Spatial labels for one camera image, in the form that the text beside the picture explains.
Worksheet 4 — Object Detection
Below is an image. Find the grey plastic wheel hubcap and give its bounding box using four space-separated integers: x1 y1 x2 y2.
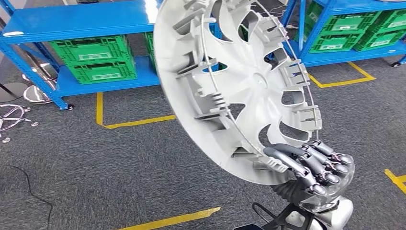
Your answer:
153 0 323 186

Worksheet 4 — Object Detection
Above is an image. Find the black stanchion post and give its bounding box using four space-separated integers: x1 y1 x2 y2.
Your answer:
0 81 29 103

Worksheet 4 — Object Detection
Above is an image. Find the black floor cable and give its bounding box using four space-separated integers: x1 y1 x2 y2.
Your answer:
0 164 53 230

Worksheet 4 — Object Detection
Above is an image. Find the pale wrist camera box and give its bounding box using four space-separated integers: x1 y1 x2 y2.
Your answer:
234 223 264 230

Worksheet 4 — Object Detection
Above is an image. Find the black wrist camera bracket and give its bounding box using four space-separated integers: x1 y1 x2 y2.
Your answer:
252 202 315 230

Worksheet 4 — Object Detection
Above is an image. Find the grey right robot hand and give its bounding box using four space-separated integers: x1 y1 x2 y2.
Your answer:
263 139 355 213

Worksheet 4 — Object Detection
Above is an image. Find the blue metal shelf rack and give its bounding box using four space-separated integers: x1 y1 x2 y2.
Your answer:
0 0 229 110
281 0 406 68

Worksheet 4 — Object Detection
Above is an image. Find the black stool chrome base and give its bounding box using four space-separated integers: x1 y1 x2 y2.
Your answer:
0 104 39 143

